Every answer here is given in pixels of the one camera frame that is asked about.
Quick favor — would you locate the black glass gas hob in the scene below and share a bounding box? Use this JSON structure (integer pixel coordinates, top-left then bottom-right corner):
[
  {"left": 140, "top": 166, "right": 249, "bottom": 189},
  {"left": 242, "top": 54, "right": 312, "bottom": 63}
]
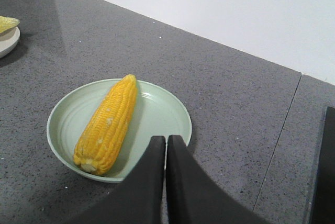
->
[{"left": 309, "top": 107, "right": 334, "bottom": 223}]

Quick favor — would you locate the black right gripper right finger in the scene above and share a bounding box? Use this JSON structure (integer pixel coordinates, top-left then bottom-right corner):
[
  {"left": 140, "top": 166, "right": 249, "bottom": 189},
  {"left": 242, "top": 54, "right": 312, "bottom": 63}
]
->
[{"left": 166, "top": 135, "right": 264, "bottom": 223}]

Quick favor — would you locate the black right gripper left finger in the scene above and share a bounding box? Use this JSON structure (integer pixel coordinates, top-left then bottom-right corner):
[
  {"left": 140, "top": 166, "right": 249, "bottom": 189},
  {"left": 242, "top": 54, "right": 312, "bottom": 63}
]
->
[{"left": 75, "top": 136, "right": 165, "bottom": 223}]

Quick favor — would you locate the corn cob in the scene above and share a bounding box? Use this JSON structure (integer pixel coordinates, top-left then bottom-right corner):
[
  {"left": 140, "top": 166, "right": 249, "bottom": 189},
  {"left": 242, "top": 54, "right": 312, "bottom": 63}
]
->
[
  {"left": 0, "top": 16, "right": 20, "bottom": 33},
  {"left": 73, "top": 74, "right": 138, "bottom": 176}
]

